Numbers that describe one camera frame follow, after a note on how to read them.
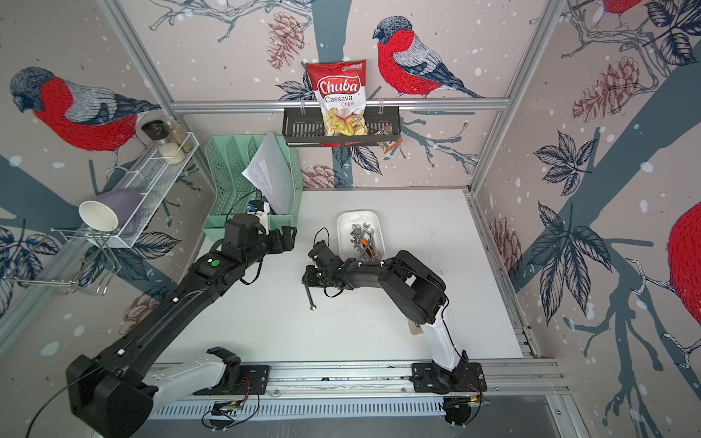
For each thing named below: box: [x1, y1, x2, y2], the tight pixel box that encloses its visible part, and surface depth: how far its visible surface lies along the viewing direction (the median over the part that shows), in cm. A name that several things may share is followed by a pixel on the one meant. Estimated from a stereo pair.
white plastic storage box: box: [335, 209, 386, 261], surface depth 106 cm
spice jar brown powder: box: [408, 319, 424, 335], surface depth 83 cm
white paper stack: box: [241, 131, 293, 216], surface depth 97 cm
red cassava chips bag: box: [305, 59, 369, 137], surface depth 84 cm
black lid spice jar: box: [140, 119, 186, 166], surface depth 83 cm
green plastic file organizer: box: [201, 135, 304, 238], surface depth 109 cm
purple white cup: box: [78, 188, 145, 232], surface depth 63 cm
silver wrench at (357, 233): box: [350, 223, 364, 248], surface depth 106 cm
